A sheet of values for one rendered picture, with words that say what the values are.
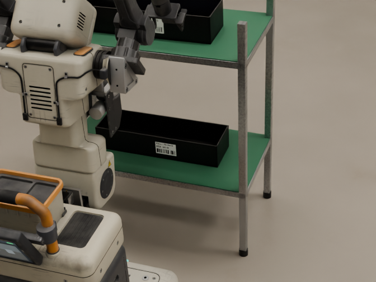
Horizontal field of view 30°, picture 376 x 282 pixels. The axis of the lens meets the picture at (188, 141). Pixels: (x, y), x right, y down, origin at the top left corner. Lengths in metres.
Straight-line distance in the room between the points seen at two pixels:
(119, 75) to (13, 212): 0.49
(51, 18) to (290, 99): 2.36
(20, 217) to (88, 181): 0.34
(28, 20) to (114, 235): 0.67
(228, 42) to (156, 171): 0.68
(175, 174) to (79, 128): 0.87
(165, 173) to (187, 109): 1.14
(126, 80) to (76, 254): 0.52
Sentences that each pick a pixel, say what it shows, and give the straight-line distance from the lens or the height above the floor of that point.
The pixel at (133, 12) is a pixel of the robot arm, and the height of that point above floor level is 1.33.
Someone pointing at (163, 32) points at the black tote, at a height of 0.98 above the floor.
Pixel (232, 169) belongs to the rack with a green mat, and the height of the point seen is 0.35.
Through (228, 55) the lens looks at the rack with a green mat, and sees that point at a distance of 2.61.
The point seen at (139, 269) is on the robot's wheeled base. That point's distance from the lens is 2.68.
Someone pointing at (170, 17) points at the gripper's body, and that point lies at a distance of 2.35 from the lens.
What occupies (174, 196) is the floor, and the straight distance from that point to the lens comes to 3.45.
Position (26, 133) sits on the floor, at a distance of 4.08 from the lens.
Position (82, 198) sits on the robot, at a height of 0.71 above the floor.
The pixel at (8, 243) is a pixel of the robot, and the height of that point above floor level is 0.91.
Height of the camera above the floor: 2.14
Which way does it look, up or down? 34 degrees down
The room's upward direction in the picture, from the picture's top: 3 degrees counter-clockwise
